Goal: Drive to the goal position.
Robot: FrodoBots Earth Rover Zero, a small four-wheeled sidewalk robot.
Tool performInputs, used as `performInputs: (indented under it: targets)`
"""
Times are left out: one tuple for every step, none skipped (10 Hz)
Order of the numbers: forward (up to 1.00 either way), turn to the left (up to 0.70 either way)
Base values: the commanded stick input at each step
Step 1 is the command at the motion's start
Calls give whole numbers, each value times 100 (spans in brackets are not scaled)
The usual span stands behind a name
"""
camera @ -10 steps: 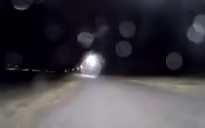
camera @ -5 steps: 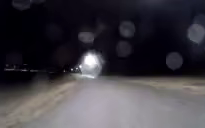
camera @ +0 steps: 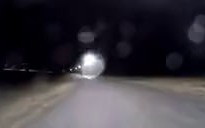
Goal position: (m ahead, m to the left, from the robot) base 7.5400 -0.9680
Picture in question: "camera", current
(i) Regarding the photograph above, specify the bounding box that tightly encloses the pale dry grass verge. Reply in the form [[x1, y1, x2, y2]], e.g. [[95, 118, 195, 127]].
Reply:
[[103, 75, 205, 101], [0, 74, 83, 128]]

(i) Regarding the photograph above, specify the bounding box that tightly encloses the grey asphalt path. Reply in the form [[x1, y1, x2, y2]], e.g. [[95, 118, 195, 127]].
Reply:
[[26, 75, 205, 128]]

